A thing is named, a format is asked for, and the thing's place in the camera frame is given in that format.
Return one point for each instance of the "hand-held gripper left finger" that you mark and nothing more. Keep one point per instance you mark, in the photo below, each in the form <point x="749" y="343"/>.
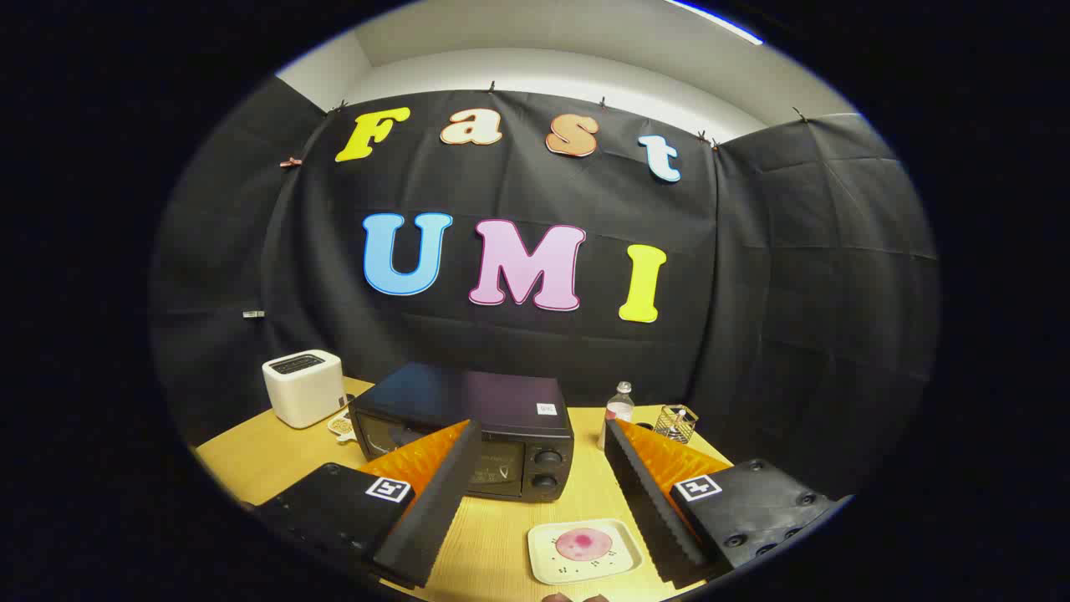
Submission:
<point x="435" y="510"/>

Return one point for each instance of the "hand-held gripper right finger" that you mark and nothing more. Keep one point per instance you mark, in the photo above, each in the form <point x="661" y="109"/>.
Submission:
<point x="652" y="510"/>

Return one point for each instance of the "pink round ham slice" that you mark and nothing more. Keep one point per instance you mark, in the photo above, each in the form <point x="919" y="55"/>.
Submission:
<point x="583" y="543"/>

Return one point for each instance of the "cream square plate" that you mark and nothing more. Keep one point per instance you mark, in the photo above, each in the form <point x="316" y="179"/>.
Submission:
<point x="543" y="549"/>

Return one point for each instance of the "black toaster oven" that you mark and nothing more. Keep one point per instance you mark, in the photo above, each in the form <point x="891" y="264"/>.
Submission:
<point x="468" y="397"/>

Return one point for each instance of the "white pop-up toaster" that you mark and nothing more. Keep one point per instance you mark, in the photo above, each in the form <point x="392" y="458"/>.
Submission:
<point x="301" y="393"/>

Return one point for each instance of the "clear plastic bottle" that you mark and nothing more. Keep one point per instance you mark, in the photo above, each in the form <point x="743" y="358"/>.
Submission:
<point x="619" y="410"/>

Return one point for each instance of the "small dish of nuts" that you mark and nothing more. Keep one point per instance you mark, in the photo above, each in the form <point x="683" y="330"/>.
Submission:
<point x="341" y="425"/>

